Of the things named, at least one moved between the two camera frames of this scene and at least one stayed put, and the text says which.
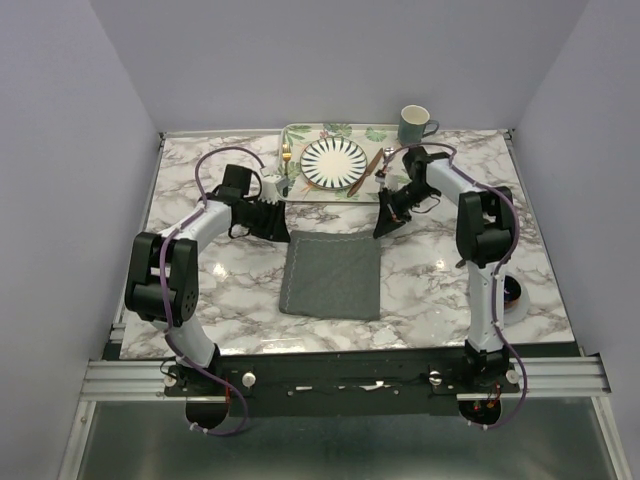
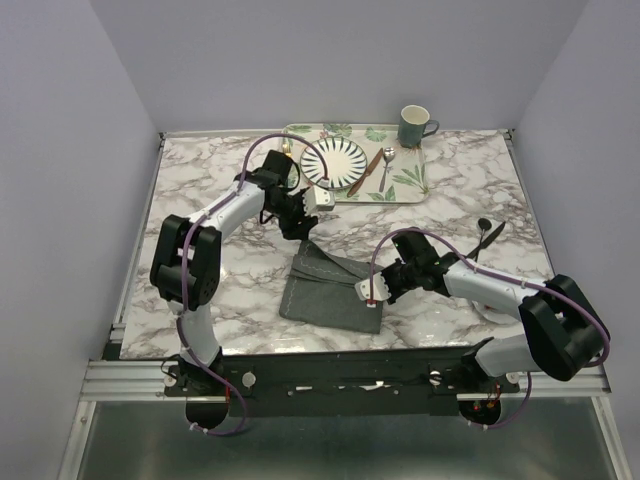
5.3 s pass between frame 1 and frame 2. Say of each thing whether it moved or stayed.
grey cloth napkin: moved
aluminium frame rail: stayed
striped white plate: stayed
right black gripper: moved
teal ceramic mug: stayed
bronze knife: stayed
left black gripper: moved
